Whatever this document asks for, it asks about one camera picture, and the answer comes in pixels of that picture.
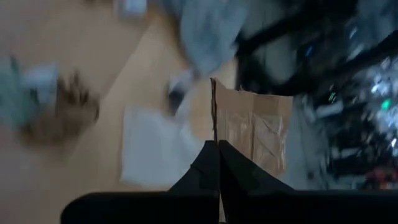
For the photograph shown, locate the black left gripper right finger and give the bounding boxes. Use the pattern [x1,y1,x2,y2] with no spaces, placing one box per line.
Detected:
[219,141,398,224]

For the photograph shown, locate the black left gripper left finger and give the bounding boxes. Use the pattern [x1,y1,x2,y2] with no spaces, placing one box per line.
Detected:
[60,140,220,224]

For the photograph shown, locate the white paper towel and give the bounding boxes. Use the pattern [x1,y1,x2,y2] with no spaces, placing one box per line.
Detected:
[119,105,205,189]

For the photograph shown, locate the brown cardboard piece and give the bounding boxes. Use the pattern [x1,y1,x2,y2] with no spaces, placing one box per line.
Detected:
[210,77,294,179]

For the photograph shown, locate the white printed wrapper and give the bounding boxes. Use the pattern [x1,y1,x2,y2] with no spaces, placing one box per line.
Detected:
[167,70,201,118]

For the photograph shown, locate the large brown paper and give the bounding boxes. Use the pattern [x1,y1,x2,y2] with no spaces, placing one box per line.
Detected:
[17,73,101,149]

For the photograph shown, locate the clear plastic wrapper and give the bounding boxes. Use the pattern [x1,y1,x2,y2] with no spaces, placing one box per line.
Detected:
[0,57,62,128]

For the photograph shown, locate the grey plastic trash bag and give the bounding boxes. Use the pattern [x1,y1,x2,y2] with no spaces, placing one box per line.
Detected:
[178,0,251,77]

